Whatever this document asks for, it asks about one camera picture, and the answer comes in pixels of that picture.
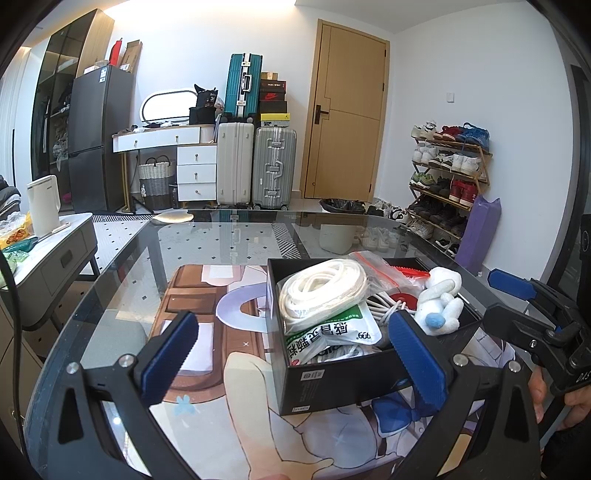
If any wooden door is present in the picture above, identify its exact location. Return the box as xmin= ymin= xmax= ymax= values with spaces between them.
xmin=300 ymin=18 xmax=390 ymax=204

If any wooden shoe rack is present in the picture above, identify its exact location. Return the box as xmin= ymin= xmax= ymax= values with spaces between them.
xmin=409 ymin=131 xmax=493 ymax=252

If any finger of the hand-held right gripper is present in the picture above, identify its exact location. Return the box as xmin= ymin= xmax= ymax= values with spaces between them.
xmin=488 ymin=268 xmax=584 ymax=326
xmin=482 ymin=302 xmax=562 ymax=366

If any person's right hand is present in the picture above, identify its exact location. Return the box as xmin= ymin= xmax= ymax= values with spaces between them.
xmin=529 ymin=368 xmax=591 ymax=432

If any pile of black white sneakers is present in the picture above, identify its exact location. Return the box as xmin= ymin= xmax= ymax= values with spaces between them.
xmin=360 ymin=198 xmax=413 ymax=223

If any woven laundry basket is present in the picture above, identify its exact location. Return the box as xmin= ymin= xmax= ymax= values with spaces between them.
xmin=139 ymin=157 xmax=176 ymax=198

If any teal suitcase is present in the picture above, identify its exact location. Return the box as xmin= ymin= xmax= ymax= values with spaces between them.
xmin=225 ymin=53 xmax=263 ymax=125

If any printed cartoon table mat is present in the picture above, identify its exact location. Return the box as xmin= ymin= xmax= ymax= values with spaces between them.
xmin=148 ymin=264 xmax=518 ymax=480

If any white plush toy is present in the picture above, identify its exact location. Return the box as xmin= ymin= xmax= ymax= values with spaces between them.
xmin=412 ymin=267 xmax=464 ymax=334

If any zip bag of white laces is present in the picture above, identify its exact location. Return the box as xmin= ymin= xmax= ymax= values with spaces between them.
xmin=277 ymin=251 xmax=403 ymax=335

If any green snack wrapper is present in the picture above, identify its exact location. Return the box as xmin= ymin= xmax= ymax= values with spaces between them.
xmin=0 ymin=235 xmax=41 ymax=269

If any dark glass door cabinet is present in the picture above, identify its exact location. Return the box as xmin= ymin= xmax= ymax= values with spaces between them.
xmin=31 ymin=9 xmax=115 ymax=160

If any purple shopping bag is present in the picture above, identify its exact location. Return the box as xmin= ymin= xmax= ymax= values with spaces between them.
xmin=455 ymin=195 xmax=502 ymax=277

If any grey side table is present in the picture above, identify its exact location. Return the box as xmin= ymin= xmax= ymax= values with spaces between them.
xmin=0 ymin=212 xmax=99 ymax=330

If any trash bin with black liner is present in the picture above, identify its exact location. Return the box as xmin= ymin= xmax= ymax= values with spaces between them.
xmin=318 ymin=198 xmax=366 ymax=252

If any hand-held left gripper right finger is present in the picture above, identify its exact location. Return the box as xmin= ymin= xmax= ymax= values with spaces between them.
xmin=388 ymin=309 xmax=541 ymax=480

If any shoe rack with shoes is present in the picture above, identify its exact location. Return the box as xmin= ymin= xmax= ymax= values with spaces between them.
xmin=410 ymin=120 xmax=491 ymax=250

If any black cable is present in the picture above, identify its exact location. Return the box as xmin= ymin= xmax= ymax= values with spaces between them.
xmin=0 ymin=251 xmax=24 ymax=430

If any brown cardboard box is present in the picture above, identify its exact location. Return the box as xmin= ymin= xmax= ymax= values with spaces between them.
xmin=121 ymin=41 xmax=143 ymax=73

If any grey striped cloth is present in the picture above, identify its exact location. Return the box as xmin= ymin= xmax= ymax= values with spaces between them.
xmin=0 ymin=175 xmax=22 ymax=219

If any black refrigerator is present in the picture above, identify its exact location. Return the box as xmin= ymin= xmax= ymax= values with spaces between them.
xmin=67 ymin=65 xmax=136 ymax=213

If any white electric kettle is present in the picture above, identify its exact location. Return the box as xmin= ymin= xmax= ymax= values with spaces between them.
xmin=26 ymin=174 xmax=62 ymax=237

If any white suitcase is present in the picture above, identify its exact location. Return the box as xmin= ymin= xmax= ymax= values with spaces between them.
xmin=216 ymin=121 xmax=256 ymax=207

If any black framed glass door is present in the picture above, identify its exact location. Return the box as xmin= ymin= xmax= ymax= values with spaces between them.
xmin=545 ymin=65 xmax=591 ymax=305

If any black bag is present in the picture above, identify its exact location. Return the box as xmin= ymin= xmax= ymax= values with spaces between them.
xmin=188 ymin=84 xmax=218 ymax=126

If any oval white framed mirror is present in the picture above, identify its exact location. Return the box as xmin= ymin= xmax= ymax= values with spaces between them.
xmin=140 ymin=87 xmax=199 ymax=126

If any round beige stool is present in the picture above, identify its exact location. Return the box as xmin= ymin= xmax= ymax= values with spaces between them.
xmin=152 ymin=209 xmax=195 ymax=223

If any silver suitcase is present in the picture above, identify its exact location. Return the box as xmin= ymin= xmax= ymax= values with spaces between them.
xmin=252 ymin=126 xmax=297 ymax=210

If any yellow snack bag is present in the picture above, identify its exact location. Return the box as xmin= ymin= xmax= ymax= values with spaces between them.
xmin=0 ymin=210 xmax=40 ymax=252

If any white cable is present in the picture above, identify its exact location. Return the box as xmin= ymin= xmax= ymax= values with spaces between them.
xmin=365 ymin=295 xmax=402 ymax=324

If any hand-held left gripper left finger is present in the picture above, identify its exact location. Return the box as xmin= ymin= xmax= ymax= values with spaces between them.
xmin=58 ymin=310 xmax=200 ymax=480

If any black cardboard box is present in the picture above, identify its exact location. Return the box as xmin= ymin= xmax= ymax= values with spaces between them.
xmin=267 ymin=256 xmax=483 ymax=416

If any white vanity desk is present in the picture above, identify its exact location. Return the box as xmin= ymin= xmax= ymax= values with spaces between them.
xmin=112 ymin=126 xmax=218 ymax=202

